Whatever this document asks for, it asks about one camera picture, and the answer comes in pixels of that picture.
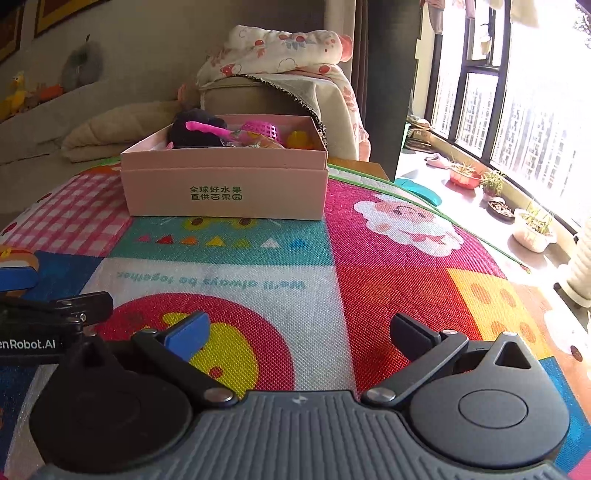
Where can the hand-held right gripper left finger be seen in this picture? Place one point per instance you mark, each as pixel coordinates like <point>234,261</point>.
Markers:
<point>189,334</point>

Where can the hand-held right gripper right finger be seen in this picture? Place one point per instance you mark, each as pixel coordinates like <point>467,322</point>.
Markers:
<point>411,334</point>

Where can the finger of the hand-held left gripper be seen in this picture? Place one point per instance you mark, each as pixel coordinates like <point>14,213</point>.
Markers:
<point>18,279</point>
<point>87,304</point>

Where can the pink cardboard box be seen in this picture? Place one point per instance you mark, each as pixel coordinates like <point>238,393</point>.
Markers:
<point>277,194</point>

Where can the black plush toy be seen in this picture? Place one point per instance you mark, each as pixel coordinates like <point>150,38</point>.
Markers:
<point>194,131</point>

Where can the pink toy brush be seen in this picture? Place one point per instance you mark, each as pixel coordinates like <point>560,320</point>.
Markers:
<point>207,127</point>

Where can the pink plastic basket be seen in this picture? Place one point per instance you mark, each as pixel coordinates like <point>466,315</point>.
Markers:
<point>263,129</point>

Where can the yellow plastic toy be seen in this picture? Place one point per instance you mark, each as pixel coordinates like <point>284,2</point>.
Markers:
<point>302,141</point>

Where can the colourful printed play mat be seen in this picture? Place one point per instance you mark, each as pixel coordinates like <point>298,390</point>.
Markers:
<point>369,286</point>

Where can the teal plastic basin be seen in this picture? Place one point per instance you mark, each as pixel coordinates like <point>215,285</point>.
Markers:
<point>422,194</point>

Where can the dark shallow dish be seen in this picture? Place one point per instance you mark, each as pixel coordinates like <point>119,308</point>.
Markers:
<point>501,210</point>

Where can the white pot with plant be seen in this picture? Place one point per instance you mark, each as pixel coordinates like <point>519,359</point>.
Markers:
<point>533,240</point>

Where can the red basin planter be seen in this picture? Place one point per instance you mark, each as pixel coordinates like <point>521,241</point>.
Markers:
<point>464,177</point>

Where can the small potted plant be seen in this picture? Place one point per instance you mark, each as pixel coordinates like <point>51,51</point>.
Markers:
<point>491,187</point>

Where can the pink slippers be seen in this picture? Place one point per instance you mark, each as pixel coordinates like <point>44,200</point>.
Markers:
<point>436,161</point>

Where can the beige pillow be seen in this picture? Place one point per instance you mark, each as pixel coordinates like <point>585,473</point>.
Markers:
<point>115,129</point>

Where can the white ribbed cylinder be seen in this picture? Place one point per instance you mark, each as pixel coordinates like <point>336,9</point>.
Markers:
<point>579,272</point>

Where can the yellow plush toy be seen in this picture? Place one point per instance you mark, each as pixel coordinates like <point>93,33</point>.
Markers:
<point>14,97</point>

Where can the orange plush toy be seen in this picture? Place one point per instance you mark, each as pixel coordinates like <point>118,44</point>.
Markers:
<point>48,93</point>

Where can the stacked cardboard boxes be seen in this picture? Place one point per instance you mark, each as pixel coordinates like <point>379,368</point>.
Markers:
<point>418,134</point>

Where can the grey neck pillow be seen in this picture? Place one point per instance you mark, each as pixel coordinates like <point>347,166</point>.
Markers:
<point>81,64</point>

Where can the beige sofa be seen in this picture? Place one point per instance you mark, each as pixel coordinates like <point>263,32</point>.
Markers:
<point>240,99</point>

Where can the gold framed picture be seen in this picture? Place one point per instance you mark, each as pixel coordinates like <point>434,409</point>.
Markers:
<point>9,37</point>
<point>64,16</point>

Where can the dark curtain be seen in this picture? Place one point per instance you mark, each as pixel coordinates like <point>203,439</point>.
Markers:
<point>388,92</point>

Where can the cream fringed towel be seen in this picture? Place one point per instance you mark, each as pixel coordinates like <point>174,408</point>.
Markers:
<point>318,97</point>

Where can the black framed window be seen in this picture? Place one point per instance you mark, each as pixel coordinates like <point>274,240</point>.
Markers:
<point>503,92</point>

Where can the floral printed blanket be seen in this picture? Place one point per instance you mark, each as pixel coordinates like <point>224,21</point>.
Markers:
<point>277,46</point>

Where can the hanging laundry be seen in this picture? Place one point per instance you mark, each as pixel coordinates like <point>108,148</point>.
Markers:
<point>521,11</point>

